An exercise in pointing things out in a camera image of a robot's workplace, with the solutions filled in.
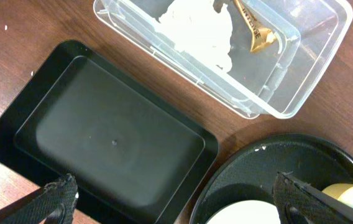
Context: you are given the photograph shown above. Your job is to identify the round black serving tray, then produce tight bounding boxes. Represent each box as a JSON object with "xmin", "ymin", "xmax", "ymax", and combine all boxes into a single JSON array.
[{"xmin": 190, "ymin": 134, "xmax": 353, "ymax": 224}]

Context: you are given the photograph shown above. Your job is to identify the black rectangular tray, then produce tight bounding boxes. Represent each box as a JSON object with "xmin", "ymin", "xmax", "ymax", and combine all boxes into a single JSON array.
[{"xmin": 0, "ymin": 40, "xmax": 219, "ymax": 223}]

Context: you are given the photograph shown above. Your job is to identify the large white tissue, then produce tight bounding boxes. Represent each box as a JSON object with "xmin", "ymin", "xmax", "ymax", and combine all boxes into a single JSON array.
[{"xmin": 158, "ymin": 0, "xmax": 233, "ymax": 72}]

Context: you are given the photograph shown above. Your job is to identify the clear plastic bin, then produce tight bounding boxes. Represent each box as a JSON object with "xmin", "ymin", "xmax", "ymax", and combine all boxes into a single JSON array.
[{"xmin": 93, "ymin": 0, "xmax": 353, "ymax": 119}]

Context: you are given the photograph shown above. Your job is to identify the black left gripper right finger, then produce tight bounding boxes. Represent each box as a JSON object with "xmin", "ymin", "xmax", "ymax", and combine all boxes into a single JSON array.
[{"xmin": 272, "ymin": 172, "xmax": 353, "ymax": 224}]

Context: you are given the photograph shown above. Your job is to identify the gold coffee sachet wrapper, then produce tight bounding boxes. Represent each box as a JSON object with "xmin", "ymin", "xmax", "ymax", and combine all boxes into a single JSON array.
[{"xmin": 232, "ymin": 0, "xmax": 278, "ymax": 53}]

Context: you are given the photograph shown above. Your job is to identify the grey plate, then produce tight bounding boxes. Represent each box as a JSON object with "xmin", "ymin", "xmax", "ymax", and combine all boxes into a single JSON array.
[{"xmin": 206, "ymin": 200, "xmax": 281, "ymax": 224}]

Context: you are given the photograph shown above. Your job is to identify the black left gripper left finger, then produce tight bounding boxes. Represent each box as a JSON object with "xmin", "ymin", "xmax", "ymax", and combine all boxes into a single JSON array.
[{"xmin": 0, "ymin": 174, "xmax": 78, "ymax": 224}]

